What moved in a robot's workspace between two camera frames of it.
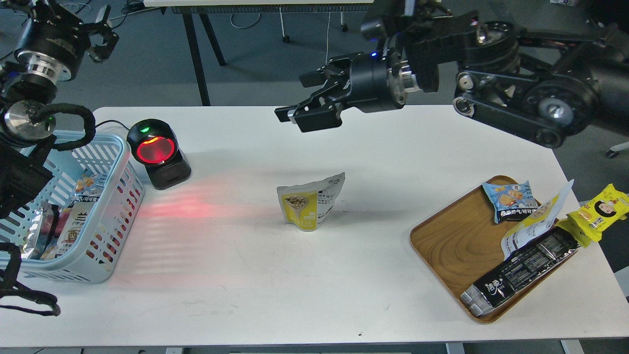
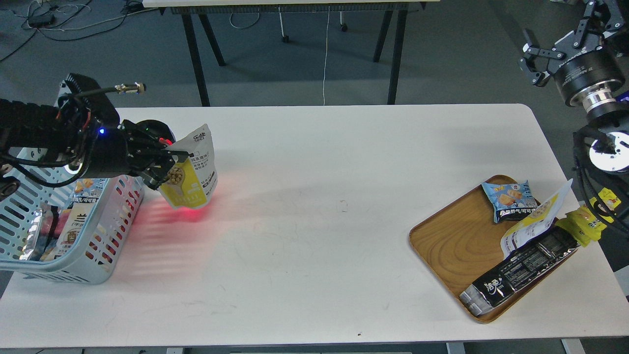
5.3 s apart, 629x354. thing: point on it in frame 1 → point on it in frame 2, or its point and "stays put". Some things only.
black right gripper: x=378 y=82 → x=594 y=66
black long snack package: x=520 y=266 stays put
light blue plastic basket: x=73 y=224 stays put
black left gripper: x=55 y=43 → x=108 y=156
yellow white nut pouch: x=305 y=205 → x=192 y=182
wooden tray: x=461 y=242 stays put
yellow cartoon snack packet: x=587 y=223 stays put
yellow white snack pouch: x=537 y=224 stays put
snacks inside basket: x=56 y=230 stays put
